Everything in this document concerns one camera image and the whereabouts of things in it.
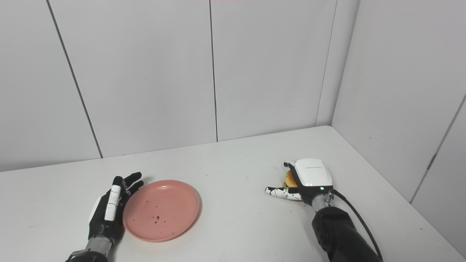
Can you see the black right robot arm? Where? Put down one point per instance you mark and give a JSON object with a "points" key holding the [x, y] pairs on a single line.
{"points": [[338, 233]]}

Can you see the pink round plate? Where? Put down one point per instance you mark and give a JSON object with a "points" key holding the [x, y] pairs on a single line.
{"points": [[162, 209]]}

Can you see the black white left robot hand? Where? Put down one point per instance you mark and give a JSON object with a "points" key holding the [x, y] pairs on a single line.
{"points": [[113, 200]]}

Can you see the toy hamburger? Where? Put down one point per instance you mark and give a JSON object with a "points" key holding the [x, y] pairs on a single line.
{"points": [[290, 180]]}

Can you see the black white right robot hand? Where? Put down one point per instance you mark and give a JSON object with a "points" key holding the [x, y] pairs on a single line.
{"points": [[313, 174]]}

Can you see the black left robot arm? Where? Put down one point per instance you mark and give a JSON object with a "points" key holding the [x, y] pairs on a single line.
{"points": [[93, 249]]}

